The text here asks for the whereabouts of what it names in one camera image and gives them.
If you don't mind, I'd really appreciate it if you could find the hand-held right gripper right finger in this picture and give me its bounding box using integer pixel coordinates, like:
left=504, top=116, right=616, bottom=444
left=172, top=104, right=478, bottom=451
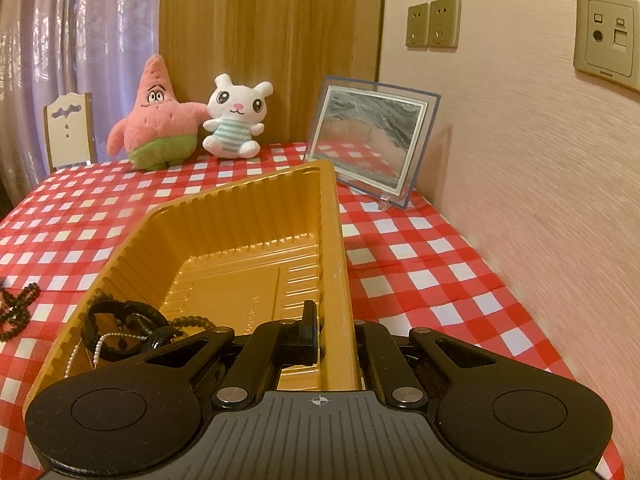
left=354, top=319, right=506, bottom=408

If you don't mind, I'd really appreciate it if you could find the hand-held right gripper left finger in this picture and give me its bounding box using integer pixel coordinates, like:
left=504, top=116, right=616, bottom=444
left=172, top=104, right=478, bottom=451
left=140, top=300, right=321, bottom=408

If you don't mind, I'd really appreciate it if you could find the brown bead bracelet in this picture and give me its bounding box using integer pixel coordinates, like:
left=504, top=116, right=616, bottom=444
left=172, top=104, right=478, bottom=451
left=91, top=287, right=217, bottom=332

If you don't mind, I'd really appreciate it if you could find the golden plastic tray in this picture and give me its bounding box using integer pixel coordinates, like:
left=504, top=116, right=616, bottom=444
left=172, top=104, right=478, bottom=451
left=22, top=160, right=362, bottom=411

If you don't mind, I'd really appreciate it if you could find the white pearl necklace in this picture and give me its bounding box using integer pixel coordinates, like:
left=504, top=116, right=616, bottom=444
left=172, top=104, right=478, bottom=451
left=64, top=332, right=151, bottom=380

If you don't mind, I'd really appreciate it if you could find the black strap wristwatch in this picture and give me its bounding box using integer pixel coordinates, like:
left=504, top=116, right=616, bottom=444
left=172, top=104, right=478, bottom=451
left=84, top=300, right=168, bottom=362

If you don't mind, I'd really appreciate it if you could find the long dark bead necklace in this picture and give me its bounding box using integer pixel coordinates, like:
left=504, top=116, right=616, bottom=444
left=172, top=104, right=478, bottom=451
left=0, top=281, right=42, bottom=345

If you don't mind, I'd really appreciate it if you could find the red checkered tablecloth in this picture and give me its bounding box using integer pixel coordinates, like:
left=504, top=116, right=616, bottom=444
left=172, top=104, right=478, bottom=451
left=0, top=141, right=626, bottom=480

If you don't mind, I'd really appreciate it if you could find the white bunny plush toy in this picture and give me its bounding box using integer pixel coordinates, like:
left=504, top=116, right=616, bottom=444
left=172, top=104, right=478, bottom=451
left=201, top=73, right=275, bottom=160

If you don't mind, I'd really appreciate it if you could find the pink starfish plush toy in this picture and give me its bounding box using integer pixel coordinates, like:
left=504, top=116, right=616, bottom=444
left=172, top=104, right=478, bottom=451
left=106, top=55, right=208, bottom=171

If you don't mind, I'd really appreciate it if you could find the white wooden chair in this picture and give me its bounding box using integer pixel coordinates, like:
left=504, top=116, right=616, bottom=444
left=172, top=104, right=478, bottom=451
left=42, top=92, right=97, bottom=173

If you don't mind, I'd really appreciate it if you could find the wooden panel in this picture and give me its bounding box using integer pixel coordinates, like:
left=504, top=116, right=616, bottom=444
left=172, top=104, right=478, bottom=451
left=159, top=0, right=387, bottom=143

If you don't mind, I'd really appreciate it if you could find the sheer lace curtain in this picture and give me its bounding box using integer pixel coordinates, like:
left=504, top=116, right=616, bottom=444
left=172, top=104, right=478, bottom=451
left=75, top=0, right=163, bottom=161

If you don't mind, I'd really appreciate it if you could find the lilac drape curtain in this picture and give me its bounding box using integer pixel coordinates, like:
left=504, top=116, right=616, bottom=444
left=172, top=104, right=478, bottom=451
left=0, top=0, right=81, bottom=211

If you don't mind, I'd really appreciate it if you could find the glass sand art frame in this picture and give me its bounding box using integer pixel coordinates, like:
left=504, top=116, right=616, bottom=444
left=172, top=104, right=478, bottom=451
left=306, top=75, right=442, bottom=211

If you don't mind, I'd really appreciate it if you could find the beige wall power outlet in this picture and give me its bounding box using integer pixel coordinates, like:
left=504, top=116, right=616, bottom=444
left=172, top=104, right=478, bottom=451
left=429, top=0, right=462, bottom=51
left=406, top=2, right=431, bottom=50

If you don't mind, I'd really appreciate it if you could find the beige wall data socket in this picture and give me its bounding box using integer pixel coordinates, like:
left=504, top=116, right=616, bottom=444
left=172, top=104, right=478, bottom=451
left=573, top=0, right=640, bottom=92

